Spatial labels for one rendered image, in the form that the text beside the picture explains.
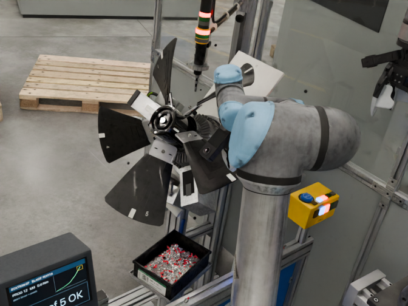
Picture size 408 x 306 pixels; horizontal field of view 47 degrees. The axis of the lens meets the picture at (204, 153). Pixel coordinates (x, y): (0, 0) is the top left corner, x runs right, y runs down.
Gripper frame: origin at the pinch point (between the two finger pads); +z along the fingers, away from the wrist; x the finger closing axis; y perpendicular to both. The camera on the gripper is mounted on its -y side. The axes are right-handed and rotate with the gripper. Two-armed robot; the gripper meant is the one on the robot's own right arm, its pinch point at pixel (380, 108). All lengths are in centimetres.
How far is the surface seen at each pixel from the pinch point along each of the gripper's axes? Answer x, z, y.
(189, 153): -31, 29, -42
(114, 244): -7, 148, -128
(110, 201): -51, 52, -58
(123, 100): 84, 133, -274
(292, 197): -3.4, 40.9, -17.7
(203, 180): -34, 32, -31
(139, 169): -40, 42, -57
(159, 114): -30, 25, -63
